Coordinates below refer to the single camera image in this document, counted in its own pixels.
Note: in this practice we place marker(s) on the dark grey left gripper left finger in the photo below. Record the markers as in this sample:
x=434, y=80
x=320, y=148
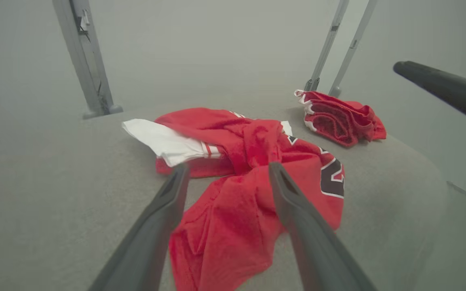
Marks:
x=144, y=242

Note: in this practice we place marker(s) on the red basketball jersey with number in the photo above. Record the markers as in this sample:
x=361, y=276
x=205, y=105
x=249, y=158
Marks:
x=232, y=218

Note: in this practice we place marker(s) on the red shorts with white waistband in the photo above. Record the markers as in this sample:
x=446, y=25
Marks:
x=342, y=119

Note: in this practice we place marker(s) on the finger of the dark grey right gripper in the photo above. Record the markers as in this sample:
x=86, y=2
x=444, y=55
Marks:
x=451, y=89

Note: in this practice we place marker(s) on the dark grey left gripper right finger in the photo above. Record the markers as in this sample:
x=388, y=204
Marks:
x=313, y=242

